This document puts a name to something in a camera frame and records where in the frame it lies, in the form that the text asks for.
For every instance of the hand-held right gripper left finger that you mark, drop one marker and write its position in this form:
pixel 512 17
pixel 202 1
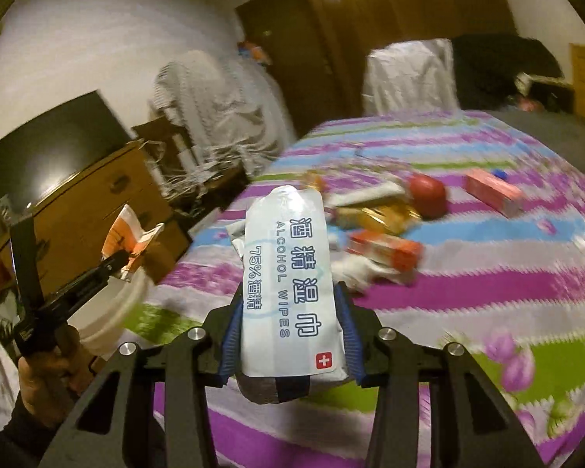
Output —
pixel 234 341

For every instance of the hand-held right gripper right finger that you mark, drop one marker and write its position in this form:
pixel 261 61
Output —
pixel 353 346

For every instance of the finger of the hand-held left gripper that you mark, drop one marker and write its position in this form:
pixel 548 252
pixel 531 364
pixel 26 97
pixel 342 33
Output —
pixel 25 273
pixel 102 269

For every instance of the white plastic bucket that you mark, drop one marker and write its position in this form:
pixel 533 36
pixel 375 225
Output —
pixel 107 312

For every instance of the orange and white wrapper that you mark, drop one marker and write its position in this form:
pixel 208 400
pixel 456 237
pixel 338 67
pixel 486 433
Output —
pixel 126 229

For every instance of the white wet wipes packet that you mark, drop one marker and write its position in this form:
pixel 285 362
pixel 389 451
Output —
pixel 287 278

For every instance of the red carton box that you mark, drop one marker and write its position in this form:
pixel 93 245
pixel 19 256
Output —
pixel 385 251

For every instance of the person's left forearm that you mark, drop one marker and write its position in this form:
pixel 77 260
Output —
pixel 24 441

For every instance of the person's left hand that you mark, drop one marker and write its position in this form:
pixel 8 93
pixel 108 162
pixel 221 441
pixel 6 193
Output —
pixel 44 380

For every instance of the wooden dresser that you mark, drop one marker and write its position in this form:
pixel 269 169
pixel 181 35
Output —
pixel 92 204

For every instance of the striped floral bed sheet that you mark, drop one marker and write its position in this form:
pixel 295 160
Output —
pixel 468 302

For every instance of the black flat television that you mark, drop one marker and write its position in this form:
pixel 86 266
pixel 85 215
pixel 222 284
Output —
pixel 44 151

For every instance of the yellow snack wrapper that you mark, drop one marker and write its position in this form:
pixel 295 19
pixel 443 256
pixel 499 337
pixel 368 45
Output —
pixel 385 217

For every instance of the dark wooden chair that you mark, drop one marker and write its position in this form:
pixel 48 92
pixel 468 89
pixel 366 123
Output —
pixel 148 132

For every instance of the long white packet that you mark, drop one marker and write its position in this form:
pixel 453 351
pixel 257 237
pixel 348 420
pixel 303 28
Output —
pixel 365 195

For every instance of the red apple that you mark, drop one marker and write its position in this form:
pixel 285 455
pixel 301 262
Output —
pixel 426 196

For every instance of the grey striped shirt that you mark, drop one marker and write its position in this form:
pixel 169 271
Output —
pixel 214 102

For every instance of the pink carton box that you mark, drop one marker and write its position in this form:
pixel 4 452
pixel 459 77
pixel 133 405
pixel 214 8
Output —
pixel 495 192

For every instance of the blue bottle cap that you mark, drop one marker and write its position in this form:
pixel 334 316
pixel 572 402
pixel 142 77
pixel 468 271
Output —
pixel 500 173

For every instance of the white plastic cover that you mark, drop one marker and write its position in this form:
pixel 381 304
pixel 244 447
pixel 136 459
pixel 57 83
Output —
pixel 409 78

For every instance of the grey blanket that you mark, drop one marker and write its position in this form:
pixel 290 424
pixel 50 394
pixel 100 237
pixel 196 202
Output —
pixel 565 129

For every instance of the black cloth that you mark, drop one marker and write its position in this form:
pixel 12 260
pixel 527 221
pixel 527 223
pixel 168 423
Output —
pixel 502 68

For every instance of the dark wooden wardrobe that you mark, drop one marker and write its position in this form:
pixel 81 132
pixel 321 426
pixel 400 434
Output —
pixel 351 19

